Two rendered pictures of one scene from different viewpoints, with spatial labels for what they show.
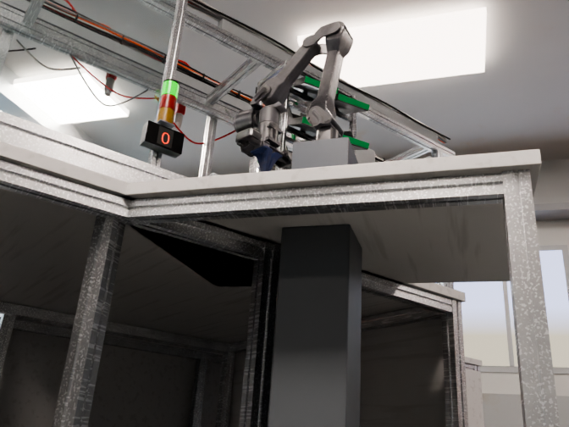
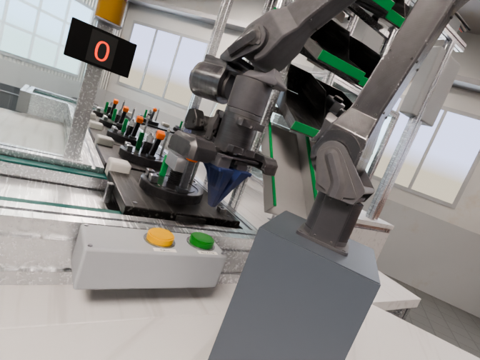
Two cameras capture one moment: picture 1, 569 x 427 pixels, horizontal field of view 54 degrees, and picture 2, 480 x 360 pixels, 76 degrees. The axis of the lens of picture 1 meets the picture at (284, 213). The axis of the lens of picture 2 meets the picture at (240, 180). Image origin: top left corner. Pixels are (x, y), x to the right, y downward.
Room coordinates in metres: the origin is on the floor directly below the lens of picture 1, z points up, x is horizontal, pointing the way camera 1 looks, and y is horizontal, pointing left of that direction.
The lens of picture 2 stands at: (0.88, 0.03, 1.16)
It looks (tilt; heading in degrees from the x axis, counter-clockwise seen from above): 10 degrees down; 0
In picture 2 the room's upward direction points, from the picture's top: 20 degrees clockwise
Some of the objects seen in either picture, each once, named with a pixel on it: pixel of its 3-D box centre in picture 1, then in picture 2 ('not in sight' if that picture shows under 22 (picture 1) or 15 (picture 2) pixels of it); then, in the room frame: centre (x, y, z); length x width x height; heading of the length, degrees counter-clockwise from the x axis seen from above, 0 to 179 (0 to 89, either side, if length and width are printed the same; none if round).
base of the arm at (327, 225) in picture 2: (327, 143); (332, 217); (1.26, -0.10, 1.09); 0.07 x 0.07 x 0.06; 72
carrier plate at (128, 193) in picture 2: not in sight; (169, 195); (1.53, 0.17, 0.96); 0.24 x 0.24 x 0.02; 35
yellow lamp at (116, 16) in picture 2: (165, 118); (111, 9); (1.52, 0.39, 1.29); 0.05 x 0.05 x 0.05
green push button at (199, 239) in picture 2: not in sight; (201, 242); (1.34, 0.06, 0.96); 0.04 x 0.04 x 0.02
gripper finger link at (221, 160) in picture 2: (269, 151); (233, 161); (1.35, 0.05, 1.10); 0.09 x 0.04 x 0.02; 138
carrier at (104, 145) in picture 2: not in sight; (147, 146); (1.74, 0.31, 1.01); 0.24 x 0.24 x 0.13; 35
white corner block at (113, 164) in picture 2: not in sight; (118, 168); (1.55, 0.30, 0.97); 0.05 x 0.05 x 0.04; 35
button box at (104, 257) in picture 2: not in sight; (153, 257); (1.30, 0.11, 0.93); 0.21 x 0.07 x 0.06; 125
